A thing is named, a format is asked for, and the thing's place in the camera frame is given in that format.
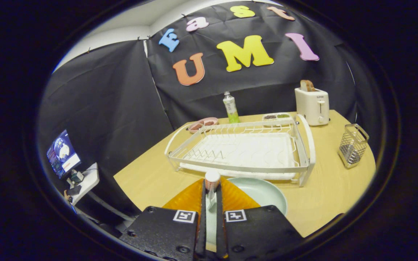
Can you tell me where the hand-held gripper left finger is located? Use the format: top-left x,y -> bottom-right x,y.
120,178 -> 207,261

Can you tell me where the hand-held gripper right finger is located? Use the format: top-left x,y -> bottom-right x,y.
216,177 -> 304,261

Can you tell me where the pink striped handle spoon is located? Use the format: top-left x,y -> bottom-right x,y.
205,170 -> 221,212

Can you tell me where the light green plate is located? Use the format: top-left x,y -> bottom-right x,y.
206,177 -> 288,247

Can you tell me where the white wire dish rack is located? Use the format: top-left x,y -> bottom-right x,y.
164,113 -> 316,187

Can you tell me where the metal wire basket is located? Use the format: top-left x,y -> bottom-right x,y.
338,124 -> 370,169

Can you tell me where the pink divided dish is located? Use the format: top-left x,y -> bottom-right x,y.
188,117 -> 219,133

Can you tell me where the white divided bean dish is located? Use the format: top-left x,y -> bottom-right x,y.
262,113 -> 291,122

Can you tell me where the clear bottle green liquid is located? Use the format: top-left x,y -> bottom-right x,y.
223,91 -> 241,124

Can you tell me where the white side table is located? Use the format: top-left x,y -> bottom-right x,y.
66,162 -> 100,206

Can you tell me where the black backdrop cloth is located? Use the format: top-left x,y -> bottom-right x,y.
37,0 -> 380,218

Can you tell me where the cream toaster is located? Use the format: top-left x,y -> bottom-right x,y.
295,88 -> 330,126

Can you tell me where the computer monitor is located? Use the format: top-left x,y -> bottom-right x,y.
46,129 -> 82,179

